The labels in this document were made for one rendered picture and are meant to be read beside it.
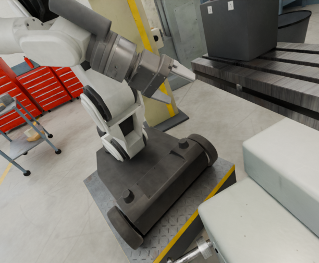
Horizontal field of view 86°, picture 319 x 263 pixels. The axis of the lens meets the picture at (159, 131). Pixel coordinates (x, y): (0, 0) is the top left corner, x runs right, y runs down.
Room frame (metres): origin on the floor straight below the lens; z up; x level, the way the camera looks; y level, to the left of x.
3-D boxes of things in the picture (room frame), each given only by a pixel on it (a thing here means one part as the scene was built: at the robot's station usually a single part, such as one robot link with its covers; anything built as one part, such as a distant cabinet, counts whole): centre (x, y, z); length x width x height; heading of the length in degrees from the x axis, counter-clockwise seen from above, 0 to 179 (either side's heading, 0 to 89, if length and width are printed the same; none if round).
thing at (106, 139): (0.80, 0.19, 0.68); 0.21 x 0.20 x 0.13; 26
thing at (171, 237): (0.77, 0.18, 0.20); 0.78 x 0.68 x 0.40; 26
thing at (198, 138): (0.67, -0.16, 0.50); 0.20 x 0.05 x 0.20; 26
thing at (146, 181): (0.78, 0.18, 0.59); 0.64 x 0.52 x 0.33; 26
